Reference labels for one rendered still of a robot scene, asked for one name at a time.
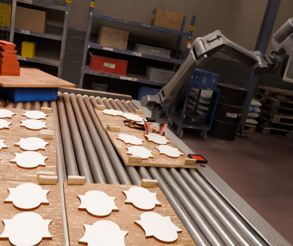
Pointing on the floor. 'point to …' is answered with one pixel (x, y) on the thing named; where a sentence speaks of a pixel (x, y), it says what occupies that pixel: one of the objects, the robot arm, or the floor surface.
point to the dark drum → (226, 111)
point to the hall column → (273, 9)
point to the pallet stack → (279, 110)
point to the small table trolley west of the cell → (173, 119)
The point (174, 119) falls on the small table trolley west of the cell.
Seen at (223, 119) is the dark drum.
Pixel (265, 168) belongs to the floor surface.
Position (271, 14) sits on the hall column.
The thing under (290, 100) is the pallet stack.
